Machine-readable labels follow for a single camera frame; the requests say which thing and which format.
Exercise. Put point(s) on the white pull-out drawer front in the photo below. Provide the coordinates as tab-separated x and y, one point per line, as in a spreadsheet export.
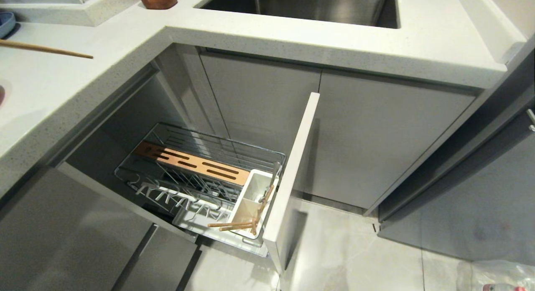
292	178

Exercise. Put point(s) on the grey cabinet door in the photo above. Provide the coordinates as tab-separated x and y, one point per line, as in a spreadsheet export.
384	140
259	103

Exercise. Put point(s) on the white utensil holder box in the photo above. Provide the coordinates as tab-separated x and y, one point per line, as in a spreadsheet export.
250	199

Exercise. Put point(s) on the wooden chopstick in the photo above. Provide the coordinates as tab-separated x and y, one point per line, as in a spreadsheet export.
236	228
46	49
264	203
230	224

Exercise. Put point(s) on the wooden slotted knife block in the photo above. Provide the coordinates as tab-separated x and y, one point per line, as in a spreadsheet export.
196	162

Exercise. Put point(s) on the wooden chopsticks in holder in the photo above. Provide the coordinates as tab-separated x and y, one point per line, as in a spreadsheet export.
200	218

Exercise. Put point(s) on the stainless steel sink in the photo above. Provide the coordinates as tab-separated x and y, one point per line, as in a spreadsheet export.
301	4

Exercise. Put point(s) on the clear plastic bag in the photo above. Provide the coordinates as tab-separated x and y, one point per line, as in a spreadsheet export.
501	274

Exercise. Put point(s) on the blue bowl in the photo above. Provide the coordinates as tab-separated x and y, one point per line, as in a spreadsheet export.
6	23

